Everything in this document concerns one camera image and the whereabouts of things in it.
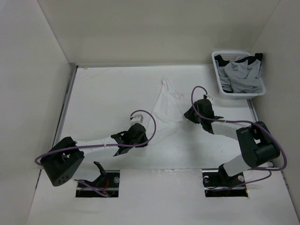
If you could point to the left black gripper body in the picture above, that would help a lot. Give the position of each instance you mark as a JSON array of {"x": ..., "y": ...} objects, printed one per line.
[{"x": 141, "y": 139}]

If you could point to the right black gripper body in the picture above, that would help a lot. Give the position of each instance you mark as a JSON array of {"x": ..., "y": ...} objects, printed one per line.
[{"x": 195, "y": 105}]

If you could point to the white tank top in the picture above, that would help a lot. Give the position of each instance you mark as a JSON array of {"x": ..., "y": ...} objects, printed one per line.
[{"x": 167, "y": 112}]

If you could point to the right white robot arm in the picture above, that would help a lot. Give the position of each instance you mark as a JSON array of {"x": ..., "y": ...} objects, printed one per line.
[{"x": 256, "y": 145}]

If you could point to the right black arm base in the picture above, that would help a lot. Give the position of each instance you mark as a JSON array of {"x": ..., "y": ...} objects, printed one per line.
[{"x": 218, "y": 184}]

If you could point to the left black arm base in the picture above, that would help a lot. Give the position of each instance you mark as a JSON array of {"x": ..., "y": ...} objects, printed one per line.
[{"x": 103, "y": 180}]

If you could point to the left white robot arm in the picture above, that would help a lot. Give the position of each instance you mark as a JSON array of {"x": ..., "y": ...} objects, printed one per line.
[{"x": 80, "y": 160}]

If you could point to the grey tank top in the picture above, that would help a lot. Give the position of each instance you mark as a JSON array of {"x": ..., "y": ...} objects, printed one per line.
[{"x": 243, "y": 77}]

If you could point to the black tank top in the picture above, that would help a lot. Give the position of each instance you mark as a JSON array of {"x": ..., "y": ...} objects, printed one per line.
[{"x": 221, "y": 59}]

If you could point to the white plastic laundry basket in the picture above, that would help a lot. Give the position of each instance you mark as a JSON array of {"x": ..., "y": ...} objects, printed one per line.
[{"x": 238, "y": 74}]

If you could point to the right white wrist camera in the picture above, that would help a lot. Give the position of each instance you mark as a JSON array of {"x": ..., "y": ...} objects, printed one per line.
[{"x": 208, "y": 98}]

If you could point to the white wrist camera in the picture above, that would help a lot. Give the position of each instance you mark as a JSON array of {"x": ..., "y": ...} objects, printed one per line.
[
  {"x": 208, "y": 98},
  {"x": 136, "y": 119}
]

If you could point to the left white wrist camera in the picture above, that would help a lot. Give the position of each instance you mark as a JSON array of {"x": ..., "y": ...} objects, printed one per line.
[{"x": 136, "y": 119}]

